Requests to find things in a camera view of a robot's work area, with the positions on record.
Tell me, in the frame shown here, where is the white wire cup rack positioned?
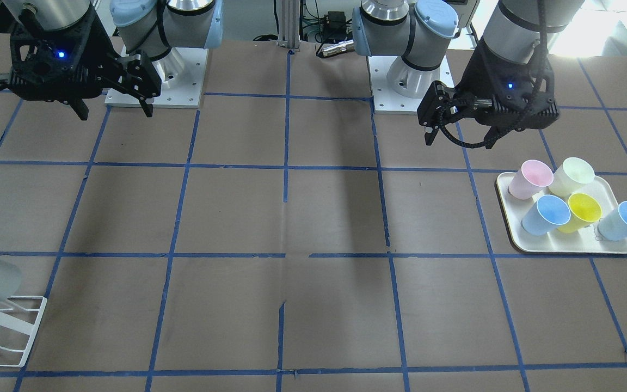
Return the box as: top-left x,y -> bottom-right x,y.
0,296 -> 48,368

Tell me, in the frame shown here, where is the silver cylindrical connector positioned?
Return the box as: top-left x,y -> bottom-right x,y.
316,39 -> 355,59

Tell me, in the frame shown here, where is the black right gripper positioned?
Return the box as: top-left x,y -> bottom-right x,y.
8,4 -> 162,121

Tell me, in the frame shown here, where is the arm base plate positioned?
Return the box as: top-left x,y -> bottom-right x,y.
148,48 -> 210,109
367,56 -> 454,115

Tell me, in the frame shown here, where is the light blue plastic cup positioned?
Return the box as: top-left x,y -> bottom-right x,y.
598,201 -> 627,241

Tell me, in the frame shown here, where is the white serving tray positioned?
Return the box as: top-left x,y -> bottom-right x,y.
495,172 -> 627,255

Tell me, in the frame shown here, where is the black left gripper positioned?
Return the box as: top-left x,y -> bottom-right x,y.
416,39 -> 560,150

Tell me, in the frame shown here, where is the pale green plastic cup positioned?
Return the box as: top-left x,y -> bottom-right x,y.
548,157 -> 595,198

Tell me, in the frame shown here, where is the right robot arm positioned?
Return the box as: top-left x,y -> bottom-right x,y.
5,1 -> 224,121

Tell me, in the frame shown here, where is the aluminium frame post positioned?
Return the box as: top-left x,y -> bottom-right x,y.
276,0 -> 302,52

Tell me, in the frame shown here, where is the pink plastic cup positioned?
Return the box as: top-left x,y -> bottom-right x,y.
508,160 -> 554,199

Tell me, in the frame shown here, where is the yellow plastic cup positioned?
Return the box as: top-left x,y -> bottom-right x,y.
557,193 -> 603,234

